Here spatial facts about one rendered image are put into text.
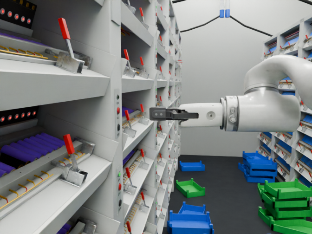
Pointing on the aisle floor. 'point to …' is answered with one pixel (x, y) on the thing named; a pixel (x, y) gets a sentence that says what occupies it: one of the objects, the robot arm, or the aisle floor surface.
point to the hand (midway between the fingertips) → (158, 113)
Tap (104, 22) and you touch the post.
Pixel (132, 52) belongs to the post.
